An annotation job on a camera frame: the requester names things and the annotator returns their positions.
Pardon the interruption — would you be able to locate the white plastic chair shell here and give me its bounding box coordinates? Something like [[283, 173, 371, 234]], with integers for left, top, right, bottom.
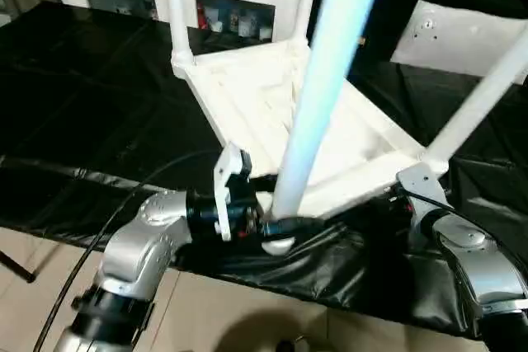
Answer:
[[389, 0, 528, 77]]

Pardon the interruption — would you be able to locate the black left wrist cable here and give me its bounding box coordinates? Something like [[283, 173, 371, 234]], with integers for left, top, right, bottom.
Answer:
[[32, 152, 224, 352]]

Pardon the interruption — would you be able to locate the white plastic table top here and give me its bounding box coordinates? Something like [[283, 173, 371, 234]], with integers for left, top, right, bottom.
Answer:
[[171, 38, 450, 256]]

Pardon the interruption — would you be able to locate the black stand leg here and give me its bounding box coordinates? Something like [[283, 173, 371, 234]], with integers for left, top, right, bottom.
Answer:
[[0, 251, 36, 283]]

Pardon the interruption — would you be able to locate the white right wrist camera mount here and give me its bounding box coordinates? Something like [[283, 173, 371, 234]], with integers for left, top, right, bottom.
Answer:
[[395, 164, 455, 225]]

